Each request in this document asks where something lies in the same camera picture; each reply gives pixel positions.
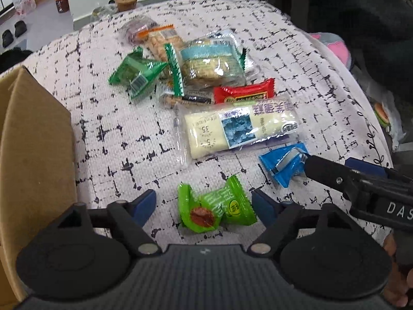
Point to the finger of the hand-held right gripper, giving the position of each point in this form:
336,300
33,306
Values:
364,166
326,172

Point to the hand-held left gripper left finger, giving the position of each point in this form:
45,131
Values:
143,206

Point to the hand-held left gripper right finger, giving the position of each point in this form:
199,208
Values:
263,205

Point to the blue snack packet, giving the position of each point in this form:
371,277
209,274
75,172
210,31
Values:
284,171

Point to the green nut snack packet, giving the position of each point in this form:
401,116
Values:
209,213

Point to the clear packet of white cake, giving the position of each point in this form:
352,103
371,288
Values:
209,129

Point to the red snack packet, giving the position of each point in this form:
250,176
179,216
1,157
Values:
242,94

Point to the clear packet with black label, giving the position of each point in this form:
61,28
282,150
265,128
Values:
193,99

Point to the cardboard box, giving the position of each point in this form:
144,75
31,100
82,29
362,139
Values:
32,151

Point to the person's right hand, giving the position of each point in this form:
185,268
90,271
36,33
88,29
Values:
400,284

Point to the burger print bag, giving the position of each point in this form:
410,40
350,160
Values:
384,113

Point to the black-patterned white blanket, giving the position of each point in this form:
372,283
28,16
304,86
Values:
113,135

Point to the pink and grey cushion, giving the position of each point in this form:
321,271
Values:
335,48

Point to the green triangular snack packet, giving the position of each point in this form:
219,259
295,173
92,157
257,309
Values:
135,67

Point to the dark clothing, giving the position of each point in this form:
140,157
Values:
355,13

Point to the green-edged cookie packet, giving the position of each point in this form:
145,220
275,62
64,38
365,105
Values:
206,61

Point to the orange-edged biscuit packet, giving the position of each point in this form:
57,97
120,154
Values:
158,40

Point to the purple snack packet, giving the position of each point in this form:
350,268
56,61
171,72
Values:
137,27

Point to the black bag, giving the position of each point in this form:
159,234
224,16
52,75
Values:
11,59

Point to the brown-lidded noodle cup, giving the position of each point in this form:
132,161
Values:
127,1

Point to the clear plastic bag on floor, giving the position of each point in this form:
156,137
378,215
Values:
24,5

